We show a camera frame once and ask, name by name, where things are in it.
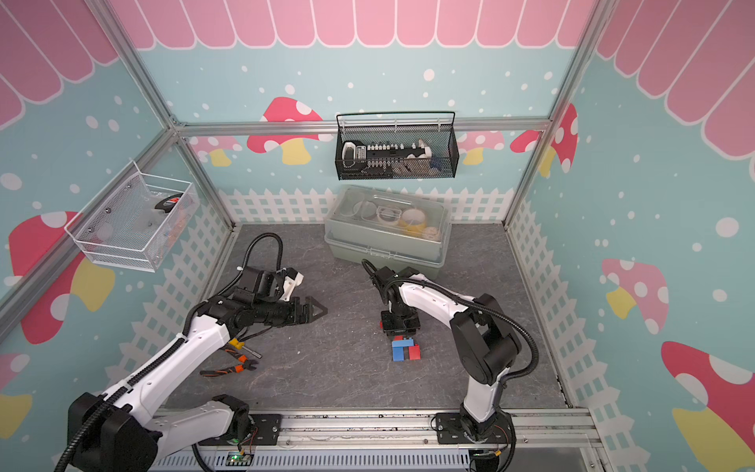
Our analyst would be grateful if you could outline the white wire mesh basket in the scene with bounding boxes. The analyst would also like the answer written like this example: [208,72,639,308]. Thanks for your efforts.
[64,162,201,273]

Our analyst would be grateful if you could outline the green plastic storage box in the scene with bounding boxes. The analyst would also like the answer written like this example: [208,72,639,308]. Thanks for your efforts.
[324,186,451,278]

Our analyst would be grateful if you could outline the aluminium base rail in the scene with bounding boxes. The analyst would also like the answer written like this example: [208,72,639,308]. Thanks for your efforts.
[193,409,603,455]

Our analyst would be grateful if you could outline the red black tape measure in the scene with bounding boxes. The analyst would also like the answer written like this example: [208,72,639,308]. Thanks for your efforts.
[155,193,183,214]

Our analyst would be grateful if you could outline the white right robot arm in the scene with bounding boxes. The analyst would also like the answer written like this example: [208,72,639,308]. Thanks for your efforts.
[362,260,540,444]

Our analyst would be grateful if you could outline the blue red lego assembly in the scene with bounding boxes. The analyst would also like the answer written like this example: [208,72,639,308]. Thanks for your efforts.
[391,336,422,362]

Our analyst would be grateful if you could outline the orange handled pliers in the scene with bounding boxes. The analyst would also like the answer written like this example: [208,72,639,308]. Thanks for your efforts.
[199,343,259,379]

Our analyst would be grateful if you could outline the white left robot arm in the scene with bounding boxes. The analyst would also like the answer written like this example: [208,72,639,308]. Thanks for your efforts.
[55,297,328,471]

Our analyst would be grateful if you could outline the black wire mesh basket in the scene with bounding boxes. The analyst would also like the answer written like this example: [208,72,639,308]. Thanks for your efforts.
[334,111,459,181]

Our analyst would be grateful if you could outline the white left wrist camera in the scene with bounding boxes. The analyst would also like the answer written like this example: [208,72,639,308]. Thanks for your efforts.
[241,264,305,302]

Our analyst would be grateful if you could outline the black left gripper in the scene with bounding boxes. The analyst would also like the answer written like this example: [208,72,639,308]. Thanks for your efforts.
[254,296,326,328]

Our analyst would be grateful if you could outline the yellow handled screwdriver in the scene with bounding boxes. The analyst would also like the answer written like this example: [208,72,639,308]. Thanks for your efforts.
[229,338,263,359]

